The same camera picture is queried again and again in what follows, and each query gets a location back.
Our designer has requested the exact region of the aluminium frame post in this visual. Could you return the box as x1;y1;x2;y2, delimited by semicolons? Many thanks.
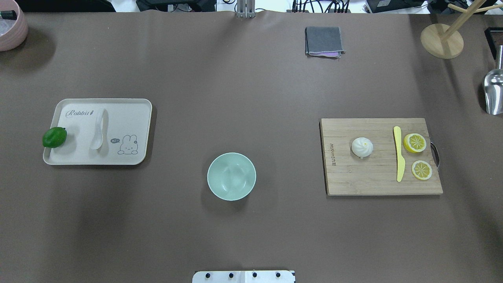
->
236;0;256;18

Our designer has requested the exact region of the thin lemon slice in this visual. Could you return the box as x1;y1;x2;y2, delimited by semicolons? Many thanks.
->
411;160;433;180

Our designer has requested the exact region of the metal tube in bowl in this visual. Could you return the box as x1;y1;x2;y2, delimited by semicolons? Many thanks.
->
0;10;18;21

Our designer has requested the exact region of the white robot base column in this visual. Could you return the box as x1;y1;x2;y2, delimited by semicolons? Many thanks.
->
192;270;296;283

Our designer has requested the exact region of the grey folded cloth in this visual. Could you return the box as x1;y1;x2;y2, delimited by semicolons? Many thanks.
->
304;26;345;59

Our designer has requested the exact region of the metal scoop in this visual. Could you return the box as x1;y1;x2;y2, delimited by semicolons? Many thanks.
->
484;45;503;115

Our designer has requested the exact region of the pink bowl with ice cubes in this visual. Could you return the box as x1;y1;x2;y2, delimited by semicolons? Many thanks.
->
0;0;28;52

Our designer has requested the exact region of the green lime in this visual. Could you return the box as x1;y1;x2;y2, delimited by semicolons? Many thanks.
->
42;127;68;148

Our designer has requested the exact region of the yellow plastic knife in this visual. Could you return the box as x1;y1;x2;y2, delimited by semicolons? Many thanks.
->
393;126;406;182

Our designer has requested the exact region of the thick lemon half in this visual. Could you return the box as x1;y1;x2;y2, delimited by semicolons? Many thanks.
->
403;133;427;153

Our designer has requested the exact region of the white ceramic spoon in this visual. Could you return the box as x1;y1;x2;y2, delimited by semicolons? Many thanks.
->
90;108;108;150

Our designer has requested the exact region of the beige rabbit tray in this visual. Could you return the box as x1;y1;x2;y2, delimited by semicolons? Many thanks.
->
43;98;152;165

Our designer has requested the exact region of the bamboo cutting board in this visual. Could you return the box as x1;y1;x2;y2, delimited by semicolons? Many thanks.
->
320;118;442;196

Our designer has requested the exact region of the wooden mug tree stand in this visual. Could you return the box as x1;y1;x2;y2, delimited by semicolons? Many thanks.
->
420;0;503;59

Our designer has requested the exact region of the mint green bowl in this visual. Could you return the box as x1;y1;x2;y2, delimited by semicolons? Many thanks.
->
207;153;257;201

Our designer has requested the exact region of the white steamed bun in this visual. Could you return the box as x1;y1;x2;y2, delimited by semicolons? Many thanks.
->
351;137;374;159

